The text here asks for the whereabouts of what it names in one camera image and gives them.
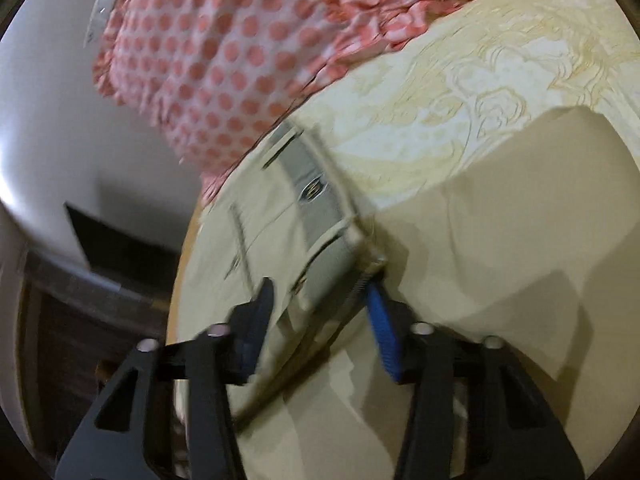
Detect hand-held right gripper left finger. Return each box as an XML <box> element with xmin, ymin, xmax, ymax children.
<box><xmin>54</xmin><ymin>277</ymin><xmax>275</xmax><ymax>480</ymax></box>

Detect cream patterned bed sheet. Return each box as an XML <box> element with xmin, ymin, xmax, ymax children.
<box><xmin>290</xmin><ymin>0</ymin><xmax>640</xmax><ymax>211</ymax></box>

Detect dark wooden furniture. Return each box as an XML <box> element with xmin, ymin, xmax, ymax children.
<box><xmin>20</xmin><ymin>202</ymin><xmax>188</xmax><ymax>480</ymax></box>

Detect beige pants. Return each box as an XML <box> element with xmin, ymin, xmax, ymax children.
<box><xmin>170</xmin><ymin>106</ymin><xmax>640</xmax><ymax>480</ymax></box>

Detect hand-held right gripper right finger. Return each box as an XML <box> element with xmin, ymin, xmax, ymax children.
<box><xmin>366</xmin><ymin>282</ymin><xmax>586</xmax><ymax>480</ymax></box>

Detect white wall socket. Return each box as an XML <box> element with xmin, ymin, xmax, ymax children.
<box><xmin>83</xmin><ymin>0</ymin><xmax>119</xmax><ymax>44</ymax></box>

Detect pink polka dot blanket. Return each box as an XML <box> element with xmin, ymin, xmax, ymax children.
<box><xmin>93</xmin><ymin>0</ymin><xmax>590</xmax><ymax>202</ymax></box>

